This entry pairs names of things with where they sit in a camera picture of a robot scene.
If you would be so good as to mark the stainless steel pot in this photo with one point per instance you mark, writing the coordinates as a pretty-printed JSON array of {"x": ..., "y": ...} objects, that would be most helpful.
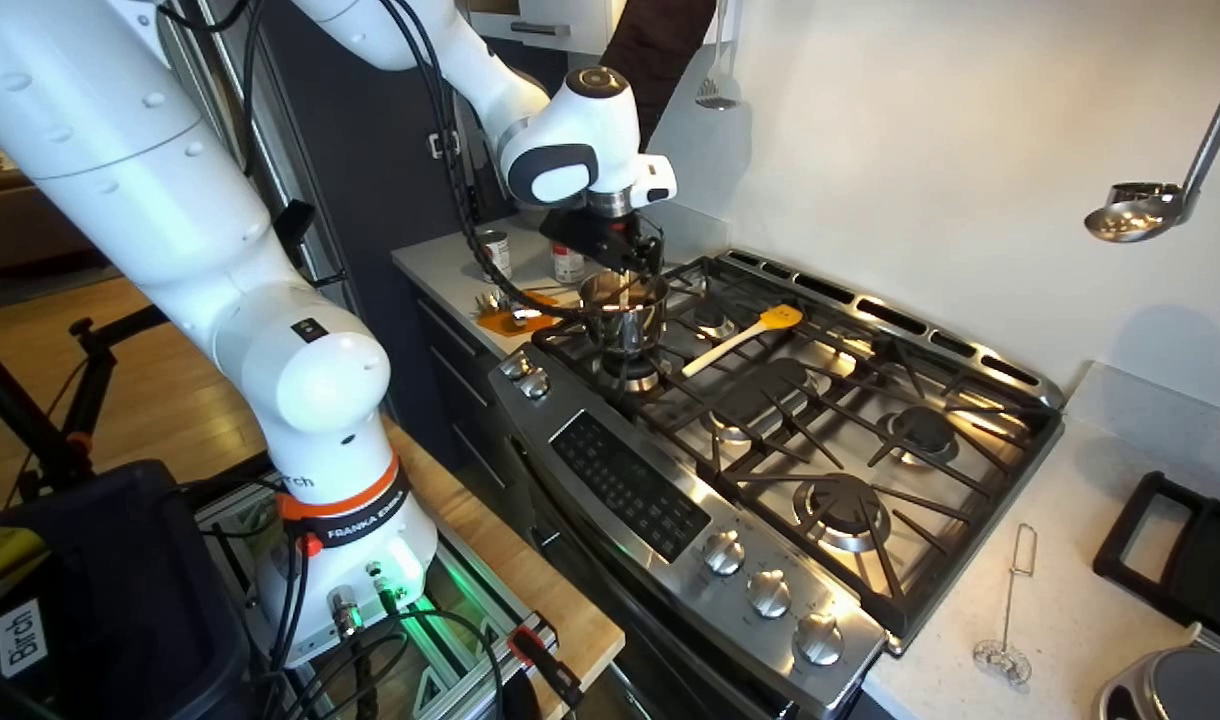
[{"x": 623, "y": 317}]

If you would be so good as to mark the stainless steel gas stove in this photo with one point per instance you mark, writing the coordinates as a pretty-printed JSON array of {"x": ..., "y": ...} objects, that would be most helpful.
[{"x": 777, "y": 522}]

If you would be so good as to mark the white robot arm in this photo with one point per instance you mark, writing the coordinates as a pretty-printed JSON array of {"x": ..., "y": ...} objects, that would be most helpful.
[{"x": 99, "y": 120}]

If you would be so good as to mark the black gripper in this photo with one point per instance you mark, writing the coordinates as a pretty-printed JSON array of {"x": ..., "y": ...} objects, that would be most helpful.
[{"x": 611, "y": 241}]

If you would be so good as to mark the black tray on counter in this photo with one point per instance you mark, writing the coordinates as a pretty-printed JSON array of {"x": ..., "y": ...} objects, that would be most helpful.
[{"x": 1188, "y": 578}]

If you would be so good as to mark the orange wooden spatula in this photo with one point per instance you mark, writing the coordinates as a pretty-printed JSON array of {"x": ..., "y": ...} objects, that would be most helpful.
[{"x": 772, "y": 317}]

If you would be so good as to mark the wooden table with black base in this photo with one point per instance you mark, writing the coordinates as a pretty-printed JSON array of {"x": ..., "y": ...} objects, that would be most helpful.
[{"x": 499, "y": 639}]

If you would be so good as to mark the black tripod stand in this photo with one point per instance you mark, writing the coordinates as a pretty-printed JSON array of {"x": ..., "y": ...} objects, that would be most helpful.
[{"x": 57, "y": 434}]

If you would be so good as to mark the wire whisk on counter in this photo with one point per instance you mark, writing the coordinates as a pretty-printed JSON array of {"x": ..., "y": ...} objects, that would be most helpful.
[{"x": 1001, "y": 657}]

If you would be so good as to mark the grey plate at right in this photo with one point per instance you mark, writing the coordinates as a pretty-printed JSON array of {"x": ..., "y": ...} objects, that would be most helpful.
[{"x": 1166, "y": 684}]

